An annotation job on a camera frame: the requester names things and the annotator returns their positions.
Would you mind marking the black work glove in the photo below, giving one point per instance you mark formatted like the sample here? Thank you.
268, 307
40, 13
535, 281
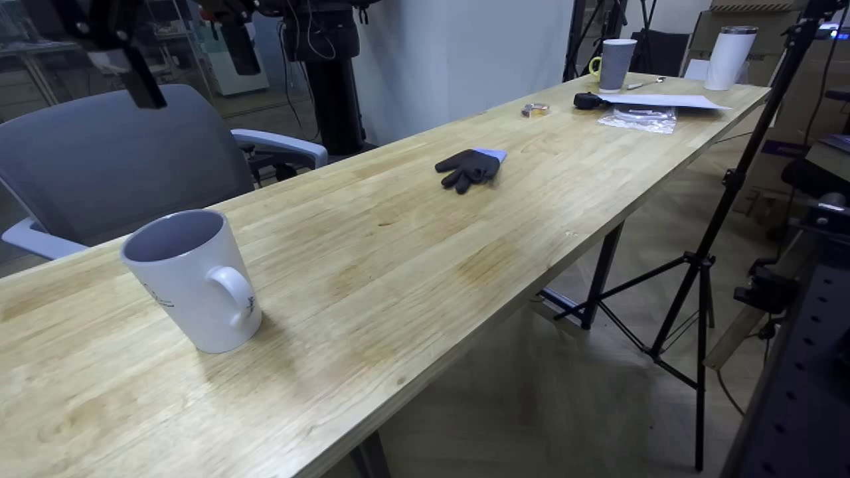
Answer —
471, 168

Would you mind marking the black table leg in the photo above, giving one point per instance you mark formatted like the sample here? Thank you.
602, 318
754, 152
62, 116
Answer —
602, 276

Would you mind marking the grey paper cup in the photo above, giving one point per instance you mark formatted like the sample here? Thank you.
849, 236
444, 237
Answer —
618, 57

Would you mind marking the clear plastic bag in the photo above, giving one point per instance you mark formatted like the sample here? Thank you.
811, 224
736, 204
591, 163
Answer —
649, 120

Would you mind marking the small black round object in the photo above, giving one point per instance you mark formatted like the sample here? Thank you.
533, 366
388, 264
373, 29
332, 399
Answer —
587, 102

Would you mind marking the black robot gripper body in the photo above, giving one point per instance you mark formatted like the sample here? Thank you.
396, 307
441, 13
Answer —
110, 22

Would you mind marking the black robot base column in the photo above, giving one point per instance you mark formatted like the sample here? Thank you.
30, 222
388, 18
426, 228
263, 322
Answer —
325, 39

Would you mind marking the grey office chair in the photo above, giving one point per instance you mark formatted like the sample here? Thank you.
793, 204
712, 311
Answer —
96, 168

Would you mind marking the white tumbler cup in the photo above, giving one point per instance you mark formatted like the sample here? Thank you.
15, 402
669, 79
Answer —
728, 57

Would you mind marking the white ceramic mug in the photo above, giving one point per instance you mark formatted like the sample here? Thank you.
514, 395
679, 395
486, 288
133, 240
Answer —
191, 268

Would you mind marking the black perforated equipment rack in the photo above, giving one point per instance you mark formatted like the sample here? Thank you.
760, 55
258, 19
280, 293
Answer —
798, 420

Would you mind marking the black camera tripod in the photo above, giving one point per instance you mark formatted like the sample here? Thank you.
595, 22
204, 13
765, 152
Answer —
700, 261

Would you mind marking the white paper sheet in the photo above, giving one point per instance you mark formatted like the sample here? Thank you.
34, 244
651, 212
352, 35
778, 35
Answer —
664, 102

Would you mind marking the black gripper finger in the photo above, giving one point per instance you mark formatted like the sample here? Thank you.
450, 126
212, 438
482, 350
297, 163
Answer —
139, 80
239, 50

